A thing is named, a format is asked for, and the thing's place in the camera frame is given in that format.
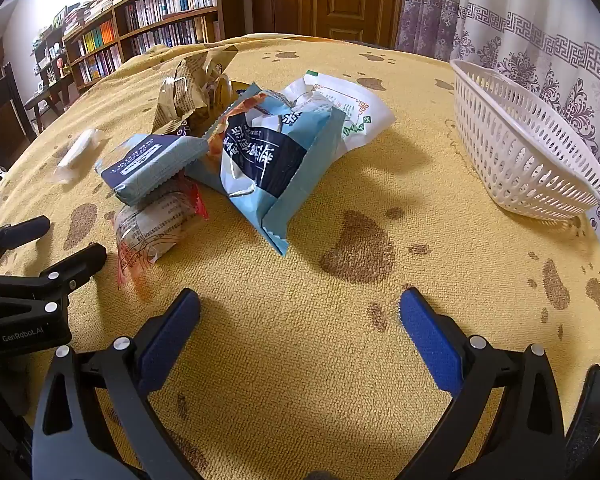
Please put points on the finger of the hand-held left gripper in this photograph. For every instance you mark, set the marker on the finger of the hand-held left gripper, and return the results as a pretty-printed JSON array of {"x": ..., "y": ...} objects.
[
  {"x": 20, "y": 232},
  {"x": 82, "y": 265}
]

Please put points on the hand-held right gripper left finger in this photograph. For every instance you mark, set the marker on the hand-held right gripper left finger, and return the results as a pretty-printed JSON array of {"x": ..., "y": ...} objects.
[{"x": 172, "y": 340}]

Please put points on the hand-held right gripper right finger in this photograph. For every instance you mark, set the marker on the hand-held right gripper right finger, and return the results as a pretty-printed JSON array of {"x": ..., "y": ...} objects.
[{"x": 425, "y": 340}]

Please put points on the clear red bread packet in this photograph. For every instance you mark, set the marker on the clear red bread packet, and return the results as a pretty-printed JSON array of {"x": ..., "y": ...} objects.
[{"x": 150, "y": 225}]

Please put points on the white stick packet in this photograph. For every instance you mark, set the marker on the white stick packet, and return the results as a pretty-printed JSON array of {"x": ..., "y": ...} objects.
[{"x": 77, "y": 152}]

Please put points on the small blue snack packet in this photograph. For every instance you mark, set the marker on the small blue snack packet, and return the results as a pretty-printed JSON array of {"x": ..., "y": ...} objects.
[{"x": 145, "y": 160}]

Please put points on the brown printed snack packet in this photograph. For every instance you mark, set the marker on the brown printed snack packet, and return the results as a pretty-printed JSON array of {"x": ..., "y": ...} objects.
[
  {"x": 220, "y": 67},
  {"x": 180, "y": 95}
]

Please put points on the white plastic basket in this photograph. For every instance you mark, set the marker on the white plastic basket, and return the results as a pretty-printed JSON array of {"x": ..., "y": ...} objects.
[{"x": 505, "y": 160}]

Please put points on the large blue snack bag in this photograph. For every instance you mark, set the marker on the large blue snack bag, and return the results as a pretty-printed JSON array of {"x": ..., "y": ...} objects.
[{"x": 260, "y": 160}]

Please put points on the white green snack bag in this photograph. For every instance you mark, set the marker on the white green snack bag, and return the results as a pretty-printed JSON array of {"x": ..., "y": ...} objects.
[{"x": 360, "y": 110}]

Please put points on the dark wooden chair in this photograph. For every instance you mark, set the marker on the dark wooden chair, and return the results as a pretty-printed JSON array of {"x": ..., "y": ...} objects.
[{"x": 2, "y": 110}]

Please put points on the yellow paw print blanket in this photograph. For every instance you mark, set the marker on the yellow paw print blanket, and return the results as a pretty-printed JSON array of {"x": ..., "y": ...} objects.
[{"x": 300, "y": 310}]

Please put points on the small dark shelf rack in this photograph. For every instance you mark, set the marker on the small dark shelf rack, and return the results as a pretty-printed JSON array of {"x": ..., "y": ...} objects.
[{"x": 50, "y": 75}]

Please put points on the stack of books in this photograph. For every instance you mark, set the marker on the stack of books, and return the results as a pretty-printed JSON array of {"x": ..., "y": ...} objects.
[{"x": 100, "y": 2}]

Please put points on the rows of shelved books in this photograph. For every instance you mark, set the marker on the rows of shelved books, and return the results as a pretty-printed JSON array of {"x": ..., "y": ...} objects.
[{"x": 170, "y": 2}]

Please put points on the white purple patterned curtain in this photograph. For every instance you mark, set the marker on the white purple patterned curtain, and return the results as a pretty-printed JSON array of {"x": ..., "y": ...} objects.
[{"x": 530, "y": 20}]

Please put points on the brown wooden door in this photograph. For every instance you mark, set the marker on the brown wooden door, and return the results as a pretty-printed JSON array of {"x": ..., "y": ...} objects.
[{"x": 330, "y": 0}]

